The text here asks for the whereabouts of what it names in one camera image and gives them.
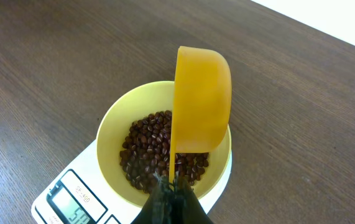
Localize pale yellow plastic bowl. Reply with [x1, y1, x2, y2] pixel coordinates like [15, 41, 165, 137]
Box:
[96, 81, 232, 210]

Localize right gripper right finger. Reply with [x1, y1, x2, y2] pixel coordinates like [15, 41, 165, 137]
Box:
[172, 176, 213, 224]

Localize red beans in bowl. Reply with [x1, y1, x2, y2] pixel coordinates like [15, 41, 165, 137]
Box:
[119, 110, 210, 194]

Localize yellow measuring scoop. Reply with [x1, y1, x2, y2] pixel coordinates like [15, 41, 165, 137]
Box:
[170, 46, 232, 185]

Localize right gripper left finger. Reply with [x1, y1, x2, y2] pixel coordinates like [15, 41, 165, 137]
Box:
[131, 175, 173, 224]

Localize white digital kitchen scale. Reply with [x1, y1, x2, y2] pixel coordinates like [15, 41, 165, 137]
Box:
[30, 139, 233, 224]

